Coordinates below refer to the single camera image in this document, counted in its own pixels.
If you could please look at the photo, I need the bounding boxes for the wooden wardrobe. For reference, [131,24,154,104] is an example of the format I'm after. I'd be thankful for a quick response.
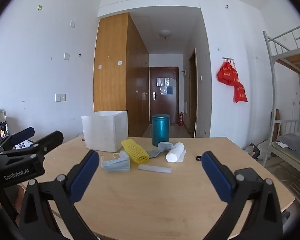
[93,12,150,137]

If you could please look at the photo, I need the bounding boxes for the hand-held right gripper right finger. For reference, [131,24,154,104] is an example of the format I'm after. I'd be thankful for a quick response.
[201,151,283,240]

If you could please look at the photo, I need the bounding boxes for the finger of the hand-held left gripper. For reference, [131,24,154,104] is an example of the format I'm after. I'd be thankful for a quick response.
[0,127,36,153]
[2,130,64,163]

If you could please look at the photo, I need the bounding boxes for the white foam box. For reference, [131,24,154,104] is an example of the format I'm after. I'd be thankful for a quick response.
[81,110,129,153]

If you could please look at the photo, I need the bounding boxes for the blue face mask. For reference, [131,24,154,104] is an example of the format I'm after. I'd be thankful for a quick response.
[101,151,131,172]

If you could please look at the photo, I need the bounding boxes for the yellow foam net sleeve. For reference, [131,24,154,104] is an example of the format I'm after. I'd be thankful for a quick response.
[121,138,150,162]

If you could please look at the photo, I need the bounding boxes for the translucent white plastic bar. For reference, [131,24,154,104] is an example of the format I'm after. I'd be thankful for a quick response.
[138,164,173,174]

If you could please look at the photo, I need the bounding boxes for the white door notice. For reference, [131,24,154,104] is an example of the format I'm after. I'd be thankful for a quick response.
[156,77,176,87]

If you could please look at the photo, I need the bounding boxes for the grey sock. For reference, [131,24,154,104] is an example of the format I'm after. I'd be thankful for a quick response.
[145,141,176,159]

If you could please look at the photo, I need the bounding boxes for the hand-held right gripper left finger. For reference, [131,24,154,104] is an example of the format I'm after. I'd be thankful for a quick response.
[17,150,100,240]

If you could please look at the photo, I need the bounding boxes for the dark brown door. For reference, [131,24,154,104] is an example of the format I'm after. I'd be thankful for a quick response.
[149,66,179,125]

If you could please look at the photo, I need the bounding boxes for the grey metal bunk bed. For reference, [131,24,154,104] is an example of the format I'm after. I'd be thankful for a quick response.
[262,24,300,205]

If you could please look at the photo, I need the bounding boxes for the red printed bag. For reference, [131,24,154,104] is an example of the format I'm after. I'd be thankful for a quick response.
[234,81,248,103]
[217,61,240,85]

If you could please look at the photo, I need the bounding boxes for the teal metal canister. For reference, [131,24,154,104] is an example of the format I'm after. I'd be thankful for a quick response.
[151,114,171,147]

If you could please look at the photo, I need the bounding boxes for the wooden side door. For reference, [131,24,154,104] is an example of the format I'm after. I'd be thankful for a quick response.
[189,48,198,138]

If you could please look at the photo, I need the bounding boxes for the grey mattress pad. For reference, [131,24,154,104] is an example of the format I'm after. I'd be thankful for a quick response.
[275,133,300,153]

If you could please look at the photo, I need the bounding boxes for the printed paper sheets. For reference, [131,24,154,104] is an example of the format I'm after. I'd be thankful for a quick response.
[15,140,34,149]

